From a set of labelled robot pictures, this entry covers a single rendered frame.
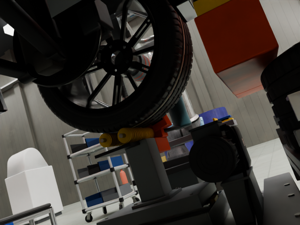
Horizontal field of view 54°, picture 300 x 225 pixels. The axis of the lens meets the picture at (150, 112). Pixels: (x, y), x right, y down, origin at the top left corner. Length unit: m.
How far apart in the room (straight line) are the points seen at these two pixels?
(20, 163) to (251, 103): 5.98
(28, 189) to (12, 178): 0.49
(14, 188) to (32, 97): 5.97
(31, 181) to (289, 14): 7.52
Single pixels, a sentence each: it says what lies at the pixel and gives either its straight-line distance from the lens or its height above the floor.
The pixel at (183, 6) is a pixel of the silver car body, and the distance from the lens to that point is 0.87.
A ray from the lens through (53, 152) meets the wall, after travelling 11.48.
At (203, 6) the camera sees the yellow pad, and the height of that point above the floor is 0.70.
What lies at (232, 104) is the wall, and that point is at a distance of 8.63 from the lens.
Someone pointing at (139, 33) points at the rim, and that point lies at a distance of 1.36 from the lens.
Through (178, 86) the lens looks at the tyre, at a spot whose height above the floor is 0.61.
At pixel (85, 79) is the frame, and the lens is 1.50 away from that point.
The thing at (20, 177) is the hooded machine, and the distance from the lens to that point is 6.59.
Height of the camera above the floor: 0.35
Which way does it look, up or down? 10 degrees up
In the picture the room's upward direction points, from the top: 19 degrees counter-clockwise
